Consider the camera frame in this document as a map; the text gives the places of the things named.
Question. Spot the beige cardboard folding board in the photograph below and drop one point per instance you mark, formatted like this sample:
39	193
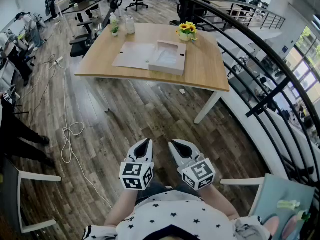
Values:
135	55

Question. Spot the dark desk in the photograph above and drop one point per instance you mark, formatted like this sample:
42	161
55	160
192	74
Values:
87	5

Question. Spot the white paper scrap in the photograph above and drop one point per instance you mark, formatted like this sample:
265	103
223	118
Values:
182	91

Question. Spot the potted sunflowers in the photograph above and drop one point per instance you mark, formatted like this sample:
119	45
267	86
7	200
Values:
186	35

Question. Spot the large glass window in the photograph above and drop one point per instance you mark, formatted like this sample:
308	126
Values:
310	59

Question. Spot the dark table with white frame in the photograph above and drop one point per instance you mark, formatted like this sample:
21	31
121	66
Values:
37	177

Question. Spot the person's star print shirt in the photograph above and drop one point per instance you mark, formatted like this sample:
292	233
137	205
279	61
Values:
175	209

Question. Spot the white power strip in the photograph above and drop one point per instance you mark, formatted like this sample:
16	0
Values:
58	60

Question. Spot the white garment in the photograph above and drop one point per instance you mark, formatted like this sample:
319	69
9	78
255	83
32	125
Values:
168	55

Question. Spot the green drink bottle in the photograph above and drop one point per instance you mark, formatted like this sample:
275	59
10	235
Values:
113	17

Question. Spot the person's right forearm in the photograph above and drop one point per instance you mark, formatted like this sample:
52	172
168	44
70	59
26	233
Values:
220	201

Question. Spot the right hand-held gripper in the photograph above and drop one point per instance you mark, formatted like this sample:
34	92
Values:
198	174

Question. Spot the person's dark jeans legs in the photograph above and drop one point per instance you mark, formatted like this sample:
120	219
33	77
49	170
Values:
160	187

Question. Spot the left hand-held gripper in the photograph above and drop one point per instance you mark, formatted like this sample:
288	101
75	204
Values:
136	175

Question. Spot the white metal frame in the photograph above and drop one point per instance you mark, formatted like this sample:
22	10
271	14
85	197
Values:
240	182

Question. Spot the light blue painted canvas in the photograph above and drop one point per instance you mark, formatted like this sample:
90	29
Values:
275	191

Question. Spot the black metal railing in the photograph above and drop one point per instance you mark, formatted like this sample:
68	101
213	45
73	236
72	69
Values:
269	97

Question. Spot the dark waste bin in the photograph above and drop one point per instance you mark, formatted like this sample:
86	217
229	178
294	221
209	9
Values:
175	22

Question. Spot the wooden table with white legs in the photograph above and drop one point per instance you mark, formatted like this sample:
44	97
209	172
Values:
205	66

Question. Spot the small green-capped bottle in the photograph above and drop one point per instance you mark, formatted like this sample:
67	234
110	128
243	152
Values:
287	204
303	215

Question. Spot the small green potted plant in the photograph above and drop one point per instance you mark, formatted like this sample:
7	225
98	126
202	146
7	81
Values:
115	31

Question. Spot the person's left forearm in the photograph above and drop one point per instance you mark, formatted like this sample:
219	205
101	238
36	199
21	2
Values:
120	209

